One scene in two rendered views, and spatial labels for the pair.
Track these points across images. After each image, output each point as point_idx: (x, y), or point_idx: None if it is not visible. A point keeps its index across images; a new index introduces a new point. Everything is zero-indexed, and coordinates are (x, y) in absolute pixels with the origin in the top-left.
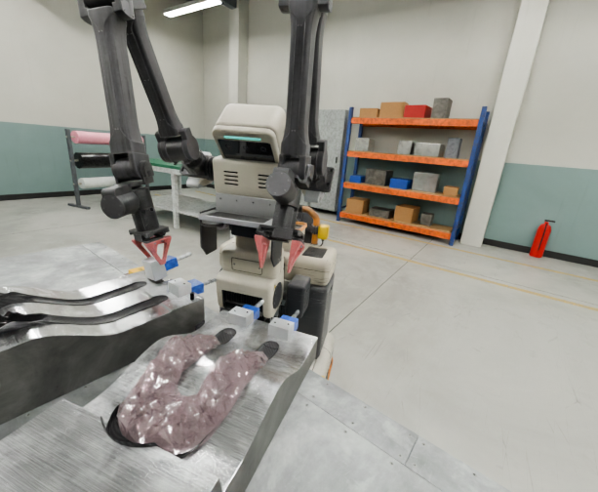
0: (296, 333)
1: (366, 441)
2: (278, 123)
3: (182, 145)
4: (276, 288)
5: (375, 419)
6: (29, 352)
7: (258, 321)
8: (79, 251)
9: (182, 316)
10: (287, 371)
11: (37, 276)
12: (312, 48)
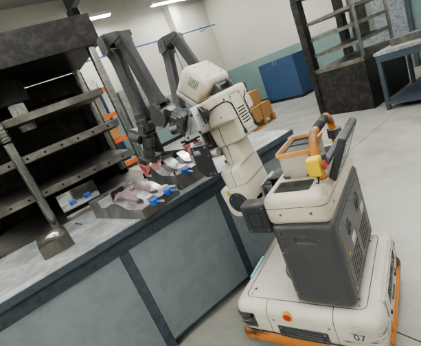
0: (148, 204)
1: (104, 235)
2: (179, 83)
3: None
4: (231, 195)
5: (108, 236)
6: (151, 170)
7: (161, 194)
8: (272, 134)
9: (172, 180)
10: (123, 205)
11: None
12: (117, 70)
